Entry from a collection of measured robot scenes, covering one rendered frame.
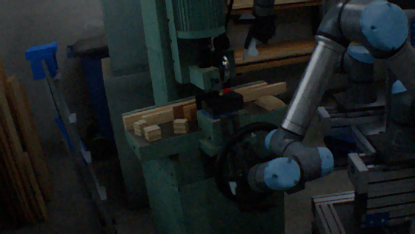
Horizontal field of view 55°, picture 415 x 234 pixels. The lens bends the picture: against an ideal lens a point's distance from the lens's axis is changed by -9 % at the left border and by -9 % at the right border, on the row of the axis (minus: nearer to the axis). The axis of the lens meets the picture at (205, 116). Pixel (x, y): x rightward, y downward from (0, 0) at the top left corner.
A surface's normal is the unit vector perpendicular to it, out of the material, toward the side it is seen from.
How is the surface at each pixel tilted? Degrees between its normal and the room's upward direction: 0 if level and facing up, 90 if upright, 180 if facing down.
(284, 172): 61
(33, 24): 90
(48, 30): 90
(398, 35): 84
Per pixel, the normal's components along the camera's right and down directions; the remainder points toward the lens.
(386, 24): 0.28, 0.22
